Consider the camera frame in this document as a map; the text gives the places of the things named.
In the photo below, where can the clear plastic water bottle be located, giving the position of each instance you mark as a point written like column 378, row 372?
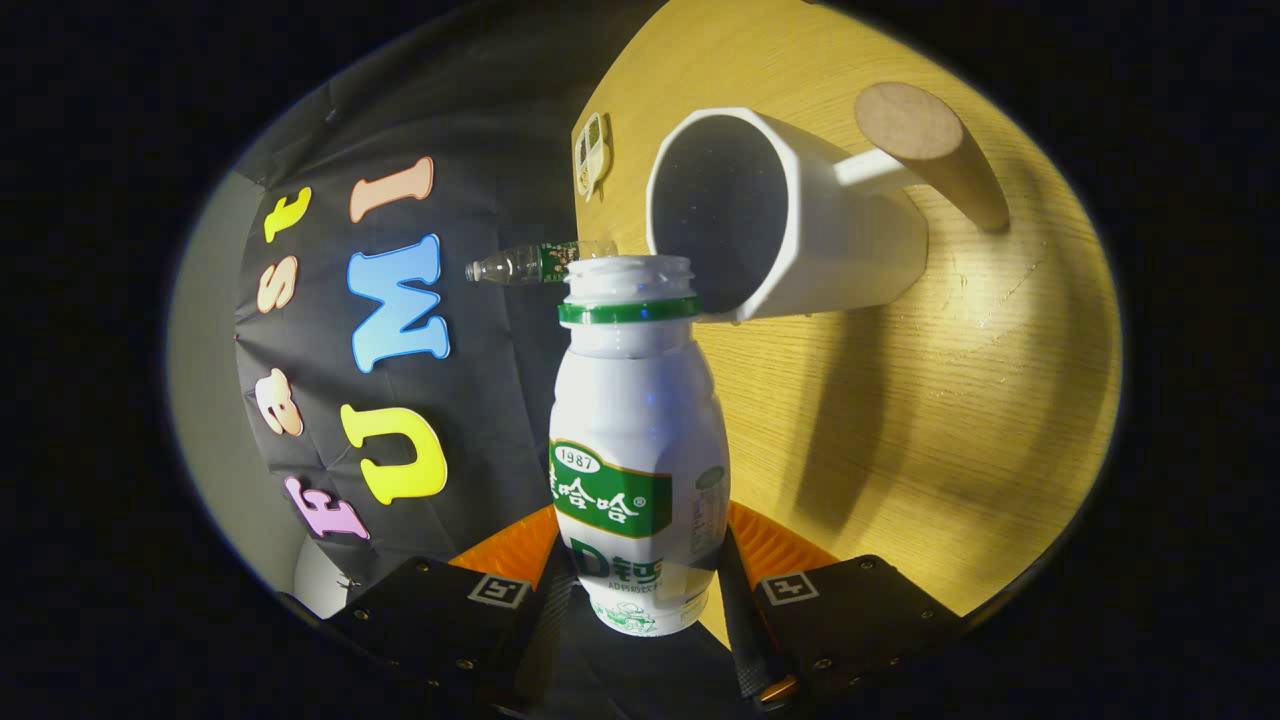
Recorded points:
column 520, row 263

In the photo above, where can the wooden table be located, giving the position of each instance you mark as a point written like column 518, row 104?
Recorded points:
column 950, row 400

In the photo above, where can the white juice bottle green label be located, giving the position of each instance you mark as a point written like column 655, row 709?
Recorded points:
column 640, row 400

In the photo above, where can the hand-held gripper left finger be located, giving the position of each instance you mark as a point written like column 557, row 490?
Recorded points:
column 440, row 625

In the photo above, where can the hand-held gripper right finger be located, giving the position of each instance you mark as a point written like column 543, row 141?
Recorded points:
column 860, row 620

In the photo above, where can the white divided snack tray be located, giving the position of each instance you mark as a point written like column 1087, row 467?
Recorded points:
column 590, row 155

